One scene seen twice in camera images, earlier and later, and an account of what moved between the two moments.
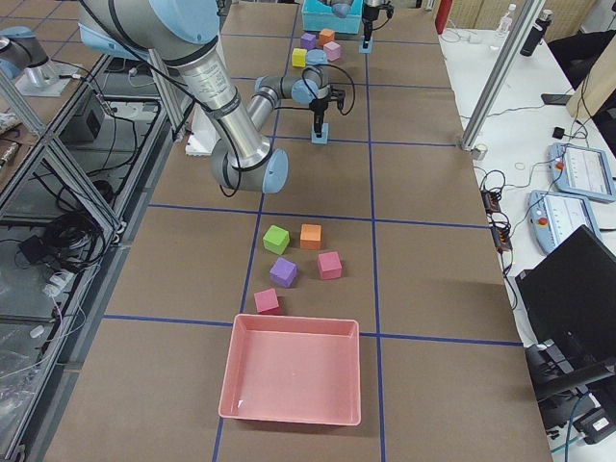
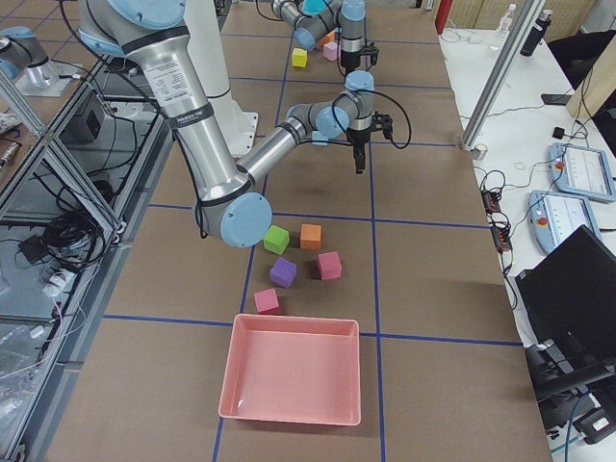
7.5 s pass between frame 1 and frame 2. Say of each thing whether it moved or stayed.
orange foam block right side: stayed
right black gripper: moved
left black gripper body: moved
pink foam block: stayed
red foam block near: stayed
